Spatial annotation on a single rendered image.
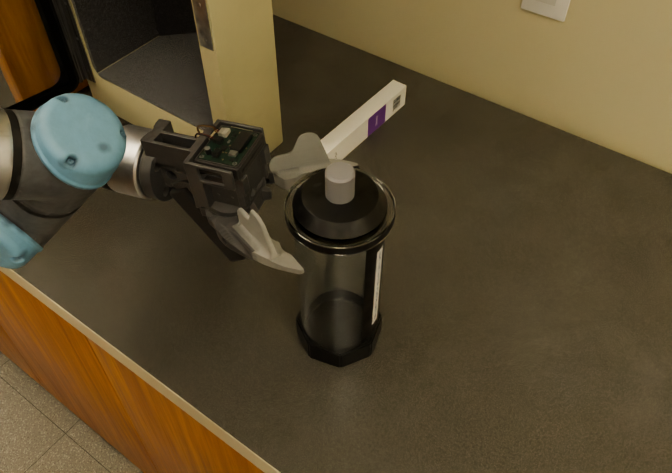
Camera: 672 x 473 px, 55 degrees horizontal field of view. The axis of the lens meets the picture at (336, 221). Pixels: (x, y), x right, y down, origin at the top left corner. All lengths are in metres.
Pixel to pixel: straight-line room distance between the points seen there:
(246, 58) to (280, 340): 0.37
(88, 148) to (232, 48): 0.35
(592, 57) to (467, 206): 0.30
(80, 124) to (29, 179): 0.06
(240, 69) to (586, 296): 0.54
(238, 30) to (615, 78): 0.57
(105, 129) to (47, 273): 0.40
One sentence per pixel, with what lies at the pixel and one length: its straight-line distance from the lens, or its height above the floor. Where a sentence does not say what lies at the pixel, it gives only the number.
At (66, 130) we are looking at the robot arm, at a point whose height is 1.29.
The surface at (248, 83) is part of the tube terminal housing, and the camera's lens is 0.91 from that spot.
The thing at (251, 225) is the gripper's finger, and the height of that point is 1.17.
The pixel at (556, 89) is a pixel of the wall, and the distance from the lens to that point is 1.13.
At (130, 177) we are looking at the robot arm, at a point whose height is 1.16.
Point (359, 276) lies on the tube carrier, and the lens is 0.65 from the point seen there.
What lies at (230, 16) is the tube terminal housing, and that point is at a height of 1.20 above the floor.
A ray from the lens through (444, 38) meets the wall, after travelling 1.17.
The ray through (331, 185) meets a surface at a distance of 0.59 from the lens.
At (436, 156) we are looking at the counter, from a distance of 1.02.
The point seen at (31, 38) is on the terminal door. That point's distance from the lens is 1.07.
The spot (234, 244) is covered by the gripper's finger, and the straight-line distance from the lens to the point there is 0.64.
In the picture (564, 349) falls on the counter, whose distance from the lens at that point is 0.84.
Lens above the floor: 1.62
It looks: 48 degrees down
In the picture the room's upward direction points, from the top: straight up
